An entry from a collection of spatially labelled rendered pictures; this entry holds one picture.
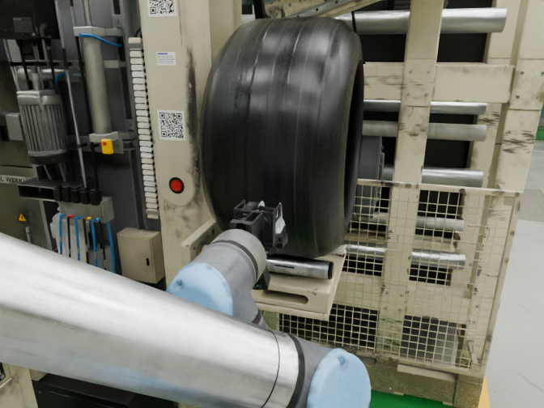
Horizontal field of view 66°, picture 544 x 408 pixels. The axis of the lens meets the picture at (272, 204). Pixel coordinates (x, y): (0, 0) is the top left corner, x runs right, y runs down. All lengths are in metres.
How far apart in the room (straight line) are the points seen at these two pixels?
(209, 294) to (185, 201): 0.66
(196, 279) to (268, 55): 0.51
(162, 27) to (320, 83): 0.45
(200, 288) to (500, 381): 1.92
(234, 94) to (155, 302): 0.55
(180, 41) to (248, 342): 0.81
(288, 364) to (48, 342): 0.21
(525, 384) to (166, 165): 1.85
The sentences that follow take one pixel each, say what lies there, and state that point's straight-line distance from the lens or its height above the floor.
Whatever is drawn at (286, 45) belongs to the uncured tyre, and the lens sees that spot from 0.88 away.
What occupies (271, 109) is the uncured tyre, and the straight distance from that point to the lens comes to 0.80.
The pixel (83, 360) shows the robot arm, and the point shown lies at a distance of 0.35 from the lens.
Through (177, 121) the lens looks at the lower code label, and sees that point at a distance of 1.09.
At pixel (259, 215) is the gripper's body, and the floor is 1.14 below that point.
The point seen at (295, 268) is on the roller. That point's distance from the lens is 1.01.
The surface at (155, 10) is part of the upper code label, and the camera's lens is 1.10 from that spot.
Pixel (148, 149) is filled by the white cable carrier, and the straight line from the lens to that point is 1.17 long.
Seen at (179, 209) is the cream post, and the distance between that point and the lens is 1.16.
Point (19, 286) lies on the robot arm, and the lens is 0.33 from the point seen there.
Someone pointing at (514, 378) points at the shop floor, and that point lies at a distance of 2.34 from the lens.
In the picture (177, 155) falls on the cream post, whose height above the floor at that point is 1.14.
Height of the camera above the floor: 1.39
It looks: 20 degrees down
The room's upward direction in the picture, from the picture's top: straight up
